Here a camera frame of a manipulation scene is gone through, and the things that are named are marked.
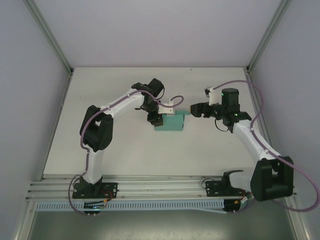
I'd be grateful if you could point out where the teal cloth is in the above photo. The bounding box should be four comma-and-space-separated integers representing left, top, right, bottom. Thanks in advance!
154, 110, 192, 133

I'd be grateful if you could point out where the aluminium side rail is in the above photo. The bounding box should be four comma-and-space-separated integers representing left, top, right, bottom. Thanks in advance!
244, 72, 284, 179
39, 72, 74, 181

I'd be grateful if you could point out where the aluminium cross rail frame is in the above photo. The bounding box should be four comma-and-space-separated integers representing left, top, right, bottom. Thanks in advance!
25, 174, 298, 201

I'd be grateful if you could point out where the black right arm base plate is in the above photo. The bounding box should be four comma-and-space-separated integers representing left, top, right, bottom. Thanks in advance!
204, 180, 251, 197

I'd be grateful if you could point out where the aluminium corner post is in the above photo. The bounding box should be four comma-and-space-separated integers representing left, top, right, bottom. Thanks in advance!
245, 0, 293, 74
23, 0, 75, 76

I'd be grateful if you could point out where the grey slotted cable duct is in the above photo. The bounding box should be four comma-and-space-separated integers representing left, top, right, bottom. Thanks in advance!
36, 199, 226, 212

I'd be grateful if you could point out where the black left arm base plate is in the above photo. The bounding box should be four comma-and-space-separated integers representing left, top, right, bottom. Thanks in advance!
72, 182, 119, 200

